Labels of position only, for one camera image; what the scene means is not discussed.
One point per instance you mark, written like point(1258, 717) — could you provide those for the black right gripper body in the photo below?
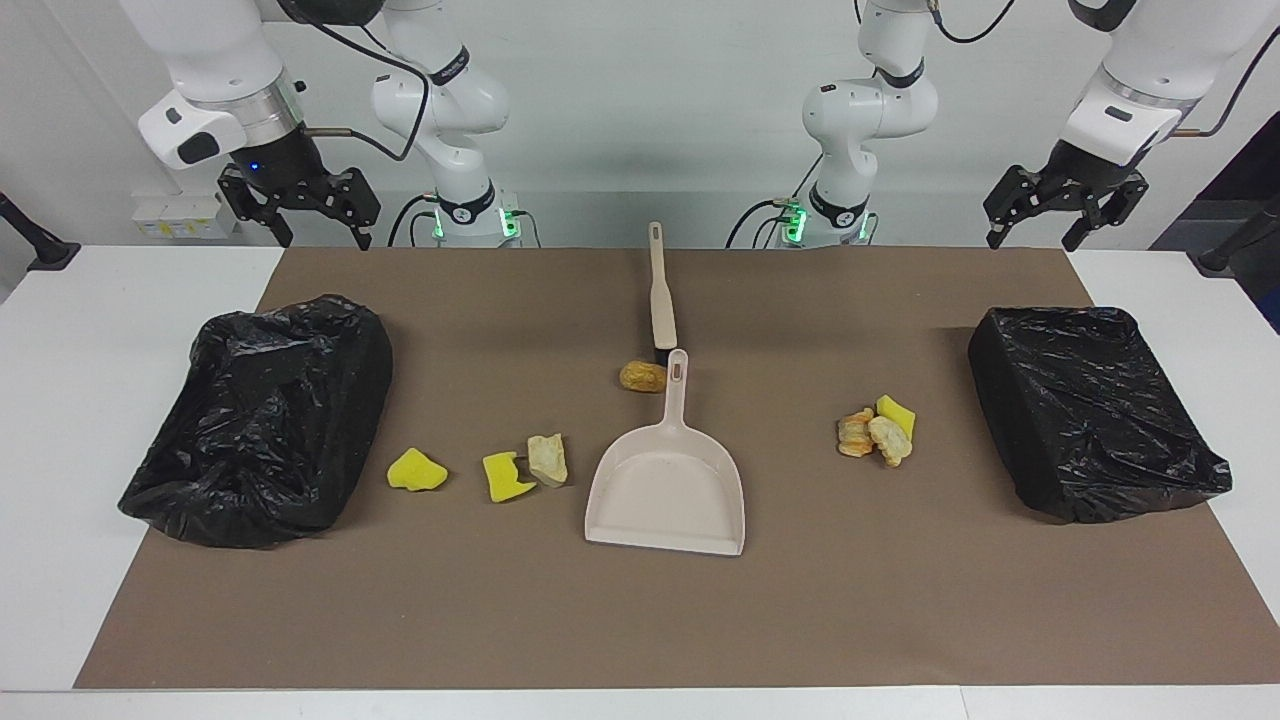
point(280, 165)

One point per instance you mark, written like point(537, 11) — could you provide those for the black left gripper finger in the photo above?
point(1120, 200)
point(1012, 195)

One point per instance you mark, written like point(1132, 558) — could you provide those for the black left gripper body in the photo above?
point(1085, 175)

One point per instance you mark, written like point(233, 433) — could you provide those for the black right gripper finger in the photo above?
point(355, 205)
point(245, 200)

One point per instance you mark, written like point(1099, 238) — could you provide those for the wedge yellow sponge scrap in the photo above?
point(897, 410)

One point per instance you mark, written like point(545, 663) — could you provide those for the rounded yellow sponge scrap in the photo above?
point(415, 470)

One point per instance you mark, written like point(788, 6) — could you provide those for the pale lumpy toy bread piece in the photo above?
point(888, 442)

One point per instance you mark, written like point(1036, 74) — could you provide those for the notched yellow sponge scrap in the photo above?
point(503, 482)

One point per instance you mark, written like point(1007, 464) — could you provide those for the beige toy bread chunk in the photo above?
point(548, 460)

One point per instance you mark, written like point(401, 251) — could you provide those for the beige hand brush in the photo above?
point(661, 300)

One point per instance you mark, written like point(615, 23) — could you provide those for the brown toy bread roll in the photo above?
point(640, 377)

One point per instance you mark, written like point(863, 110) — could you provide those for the beige plastic dustpan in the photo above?
point(665, 490)

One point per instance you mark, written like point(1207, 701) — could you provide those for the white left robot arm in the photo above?
point(865, 110)

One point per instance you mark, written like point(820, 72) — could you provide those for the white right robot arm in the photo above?
point(450, 110)

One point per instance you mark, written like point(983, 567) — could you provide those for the black bag-lined bin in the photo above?
point(1090, 420)
point(260, 430)

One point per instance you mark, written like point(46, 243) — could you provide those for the black stand foot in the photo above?
point(45, 250)
point(1215, 262)

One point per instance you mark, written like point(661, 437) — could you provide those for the dark blue partition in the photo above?
point(1240, 185)

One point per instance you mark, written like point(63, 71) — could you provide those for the brown table mat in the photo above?
point(640, 620)

